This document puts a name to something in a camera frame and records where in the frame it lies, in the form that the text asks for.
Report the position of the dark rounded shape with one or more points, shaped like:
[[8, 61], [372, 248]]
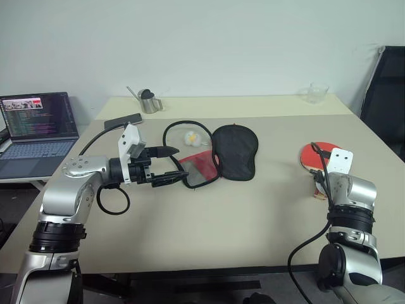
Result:
[[256, 299]]

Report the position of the clear glass bowl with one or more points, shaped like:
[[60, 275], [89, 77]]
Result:
[[314, 93]]

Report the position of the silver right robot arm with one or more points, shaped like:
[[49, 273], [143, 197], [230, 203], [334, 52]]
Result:
[[354, 263]]

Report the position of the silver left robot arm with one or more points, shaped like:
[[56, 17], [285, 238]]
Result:
[[69, 193]]

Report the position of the white side table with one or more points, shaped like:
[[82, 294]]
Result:
[[31, 183]]

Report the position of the black office chair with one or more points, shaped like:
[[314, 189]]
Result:
[[386, 104]]

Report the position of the red table tennis paddle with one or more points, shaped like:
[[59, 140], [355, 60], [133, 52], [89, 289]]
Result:
[[308, 156]]

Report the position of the thin metal stick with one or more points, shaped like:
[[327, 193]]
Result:
[[132, 92]]

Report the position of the black smartphone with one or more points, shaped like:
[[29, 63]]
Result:
[[123, 120]]

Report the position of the black red mesh paddle case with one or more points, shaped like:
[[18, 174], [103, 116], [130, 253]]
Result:
[[235, 152]]

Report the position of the black table underframe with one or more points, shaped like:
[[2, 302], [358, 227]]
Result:
[[190, 284]]

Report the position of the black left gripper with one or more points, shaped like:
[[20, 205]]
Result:
[[140, 168]]

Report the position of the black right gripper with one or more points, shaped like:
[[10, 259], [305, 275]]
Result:
[[319, 179]]

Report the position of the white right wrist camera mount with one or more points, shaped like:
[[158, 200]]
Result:
[[340, 160]]

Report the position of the open grey laptop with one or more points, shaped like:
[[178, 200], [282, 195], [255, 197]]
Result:
[[34, 152]]

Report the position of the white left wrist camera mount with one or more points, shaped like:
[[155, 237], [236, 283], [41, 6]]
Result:
[[129, 136]]

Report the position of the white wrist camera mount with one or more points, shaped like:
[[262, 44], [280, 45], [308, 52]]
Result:
[[129, 136], [340, 160]]

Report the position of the stainless steel pitcher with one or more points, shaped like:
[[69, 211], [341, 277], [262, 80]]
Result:
[[150, 106]]

